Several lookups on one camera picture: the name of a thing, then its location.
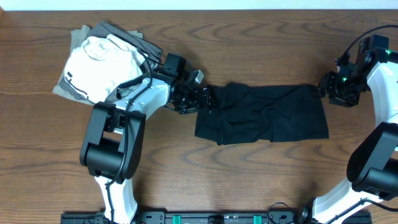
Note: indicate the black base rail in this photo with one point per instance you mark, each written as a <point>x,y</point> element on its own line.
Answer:
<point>158,217</point>

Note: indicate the black polo shirt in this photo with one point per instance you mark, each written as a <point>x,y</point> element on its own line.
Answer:
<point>246,114</point>

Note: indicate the white folded shirt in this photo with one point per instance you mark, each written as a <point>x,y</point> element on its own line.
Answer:
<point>99,65</point>

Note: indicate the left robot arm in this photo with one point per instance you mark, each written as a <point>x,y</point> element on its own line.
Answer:
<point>112,145</point>

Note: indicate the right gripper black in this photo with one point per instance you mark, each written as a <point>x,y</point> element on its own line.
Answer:
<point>327,85</point>

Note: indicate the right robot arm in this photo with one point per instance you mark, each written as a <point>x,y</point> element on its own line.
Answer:
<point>371,173</point>

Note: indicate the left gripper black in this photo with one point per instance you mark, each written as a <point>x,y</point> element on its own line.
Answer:
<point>198,93</point>

